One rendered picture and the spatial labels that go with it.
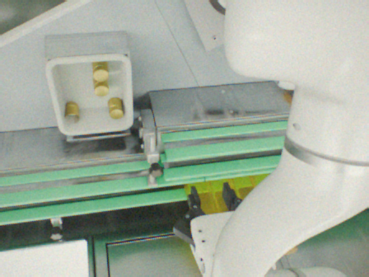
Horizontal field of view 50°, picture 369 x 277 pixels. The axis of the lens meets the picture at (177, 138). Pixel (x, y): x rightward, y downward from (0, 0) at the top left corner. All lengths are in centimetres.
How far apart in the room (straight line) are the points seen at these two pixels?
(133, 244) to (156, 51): 49
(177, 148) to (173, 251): 29
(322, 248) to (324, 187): 89
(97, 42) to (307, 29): 64
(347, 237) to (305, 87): 97
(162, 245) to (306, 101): 81
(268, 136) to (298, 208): 67
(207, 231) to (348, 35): 35
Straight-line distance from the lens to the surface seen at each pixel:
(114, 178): 98
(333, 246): 122
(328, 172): 31
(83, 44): 87
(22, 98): 103
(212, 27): 90
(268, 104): 103
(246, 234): 34
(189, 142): 93
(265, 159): 103
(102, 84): 92
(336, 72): 30
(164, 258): 106
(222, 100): 101
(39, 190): 99
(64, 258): 108
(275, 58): 29
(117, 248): 107
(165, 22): 91
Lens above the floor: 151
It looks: 40 degrees down
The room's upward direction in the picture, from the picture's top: 165 degrees clockwise
